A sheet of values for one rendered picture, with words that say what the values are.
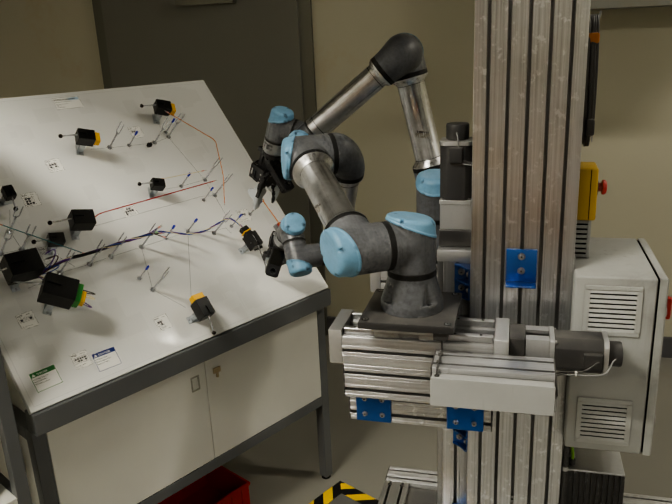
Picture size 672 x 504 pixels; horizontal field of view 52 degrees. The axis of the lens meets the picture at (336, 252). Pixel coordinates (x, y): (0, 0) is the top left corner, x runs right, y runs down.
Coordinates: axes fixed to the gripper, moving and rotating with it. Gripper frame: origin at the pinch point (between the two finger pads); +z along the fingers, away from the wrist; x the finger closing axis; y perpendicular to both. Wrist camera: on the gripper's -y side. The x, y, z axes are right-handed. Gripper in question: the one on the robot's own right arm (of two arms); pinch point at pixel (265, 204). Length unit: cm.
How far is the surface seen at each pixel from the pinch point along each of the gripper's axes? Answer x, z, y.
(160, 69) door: -98, 43, 177
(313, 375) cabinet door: -15, 68, -31
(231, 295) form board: 16.0, 28.8, -7.2
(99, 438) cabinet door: 74, 50, -18
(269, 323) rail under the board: 7.5, 36.4, -20.0
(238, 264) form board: 5.9, 24.9, 1.1
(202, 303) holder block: 34.6, 20.0, -11.8
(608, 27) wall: -207, -56, -22
